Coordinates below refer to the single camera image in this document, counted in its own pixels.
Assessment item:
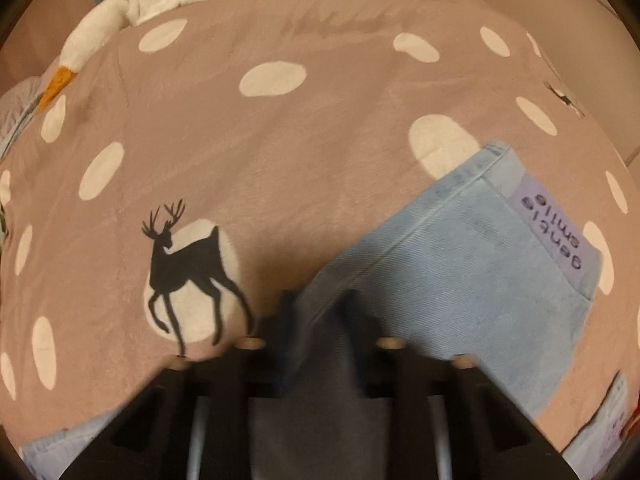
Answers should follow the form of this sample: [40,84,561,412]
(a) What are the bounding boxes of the light blue denim pants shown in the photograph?
[22,142,633,480]

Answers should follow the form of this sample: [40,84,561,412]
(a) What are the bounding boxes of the polka dot deer blanket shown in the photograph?
[0,0,633,461]

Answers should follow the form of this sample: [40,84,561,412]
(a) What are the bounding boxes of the lavender quilt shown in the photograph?
[0,77,48,161]

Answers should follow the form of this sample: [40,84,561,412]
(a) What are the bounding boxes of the white goose plush toy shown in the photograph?
[37,0,391,111]

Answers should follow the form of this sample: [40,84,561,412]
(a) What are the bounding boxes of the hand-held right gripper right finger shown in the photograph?
[339,291,567,480]

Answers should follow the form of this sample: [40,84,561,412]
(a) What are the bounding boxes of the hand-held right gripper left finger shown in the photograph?
[59,291,302,480]

